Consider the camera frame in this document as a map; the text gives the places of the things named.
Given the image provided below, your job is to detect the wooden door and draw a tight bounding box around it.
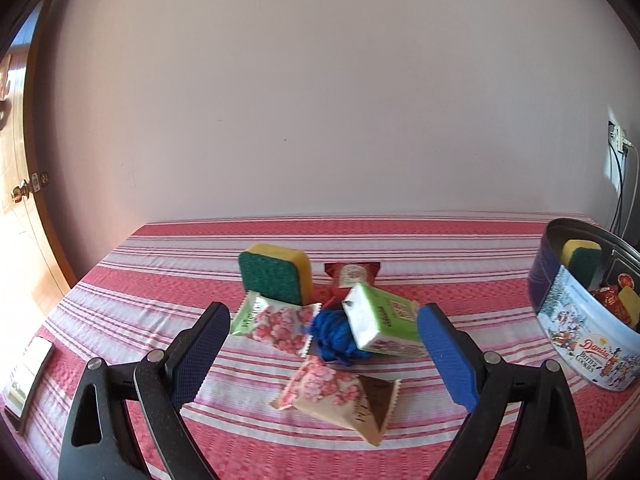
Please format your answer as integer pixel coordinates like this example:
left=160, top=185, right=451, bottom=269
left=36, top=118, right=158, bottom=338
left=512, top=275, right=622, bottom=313
left=0, top=10, right=78, bottom=306

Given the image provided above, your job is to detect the beige pink floral snack packet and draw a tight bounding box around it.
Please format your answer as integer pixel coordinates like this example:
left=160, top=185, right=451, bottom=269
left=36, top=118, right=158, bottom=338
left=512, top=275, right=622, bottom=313
left=270, top=355, right=402, bottom=445

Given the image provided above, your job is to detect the black smartphone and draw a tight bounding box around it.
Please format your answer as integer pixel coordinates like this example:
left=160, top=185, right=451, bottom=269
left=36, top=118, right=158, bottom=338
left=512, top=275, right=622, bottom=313
left=2, top=336, right=55, bottom=433

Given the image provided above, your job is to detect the black power cable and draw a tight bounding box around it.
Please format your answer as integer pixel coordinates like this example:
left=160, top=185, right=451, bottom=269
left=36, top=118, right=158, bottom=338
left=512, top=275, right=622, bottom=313
left=617, top=152, right=630, bottom=236
left=609, top=142, right=626, bottom=233

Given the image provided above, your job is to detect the green pink floral snack packet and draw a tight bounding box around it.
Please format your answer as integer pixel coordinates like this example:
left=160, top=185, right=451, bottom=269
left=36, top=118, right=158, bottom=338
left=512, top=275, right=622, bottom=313
left=229, top=291, right=322, bottom=358

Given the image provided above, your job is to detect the red striped cloth desktop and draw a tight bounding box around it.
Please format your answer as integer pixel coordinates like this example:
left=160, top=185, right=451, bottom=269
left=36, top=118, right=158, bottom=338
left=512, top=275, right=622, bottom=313
left=0, top=210, right=640, bottom=480

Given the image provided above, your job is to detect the red white-label snack packet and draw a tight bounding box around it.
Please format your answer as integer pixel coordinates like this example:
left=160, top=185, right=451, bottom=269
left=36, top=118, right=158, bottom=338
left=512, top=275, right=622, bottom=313
left=320, top=261, right=382, bottom=311

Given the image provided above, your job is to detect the green white drink carton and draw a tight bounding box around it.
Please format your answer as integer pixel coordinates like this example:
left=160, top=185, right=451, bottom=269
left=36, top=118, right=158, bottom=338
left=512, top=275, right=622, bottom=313
left=342, top=282, right=428, bottom=358

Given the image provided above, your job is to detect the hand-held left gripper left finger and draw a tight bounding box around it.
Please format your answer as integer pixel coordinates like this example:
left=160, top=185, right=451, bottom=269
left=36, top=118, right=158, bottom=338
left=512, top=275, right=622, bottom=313
left=58, top=301, right=232, bottom=480

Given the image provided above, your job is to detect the round printed cookie tin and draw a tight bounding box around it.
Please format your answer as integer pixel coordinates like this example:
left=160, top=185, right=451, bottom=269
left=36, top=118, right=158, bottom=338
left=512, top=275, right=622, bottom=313
left=529, top=217, right=640, bottom=392

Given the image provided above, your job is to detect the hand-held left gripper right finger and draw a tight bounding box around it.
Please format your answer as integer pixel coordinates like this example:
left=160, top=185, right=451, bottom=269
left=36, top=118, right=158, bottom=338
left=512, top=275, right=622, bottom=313
left=416, top=302, right=588, bottom=480

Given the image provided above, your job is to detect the blue sock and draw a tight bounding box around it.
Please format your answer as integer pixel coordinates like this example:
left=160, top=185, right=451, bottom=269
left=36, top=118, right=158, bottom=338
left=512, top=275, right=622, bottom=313
left=306, top=308, right=373, bottom=366

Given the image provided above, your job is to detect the white wall socket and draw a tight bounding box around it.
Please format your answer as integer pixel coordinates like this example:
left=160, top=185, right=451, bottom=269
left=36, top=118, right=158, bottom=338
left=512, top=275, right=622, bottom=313
left=607, top=119, right=632, bottom=153

